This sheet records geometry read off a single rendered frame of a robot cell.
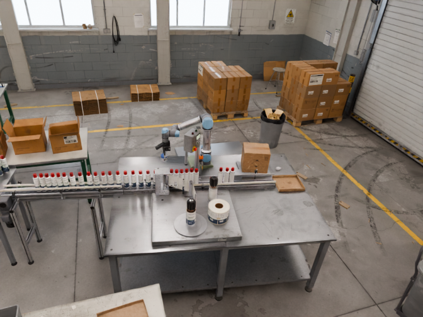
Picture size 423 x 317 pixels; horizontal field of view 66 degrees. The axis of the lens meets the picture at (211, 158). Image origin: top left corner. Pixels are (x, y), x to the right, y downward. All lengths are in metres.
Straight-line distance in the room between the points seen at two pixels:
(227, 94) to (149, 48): 2.60
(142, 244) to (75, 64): 6.15
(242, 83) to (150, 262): 4.32
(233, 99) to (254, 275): 4.17
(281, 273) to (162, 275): 1.24
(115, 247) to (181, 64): 6.38
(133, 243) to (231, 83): 4.46
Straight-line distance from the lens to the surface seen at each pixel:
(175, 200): 3.31
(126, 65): 8.50
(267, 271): 3.66
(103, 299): 2.74
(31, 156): 4.49
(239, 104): 6.96
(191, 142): 3.21
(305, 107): 6.90
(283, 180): 3.84
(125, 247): 2.98
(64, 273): 4.03
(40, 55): 8.51
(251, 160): 3.74
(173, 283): 3.46
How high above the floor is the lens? 3.04
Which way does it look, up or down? 33 degrees down
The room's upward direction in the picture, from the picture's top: 4 degrees clockwise
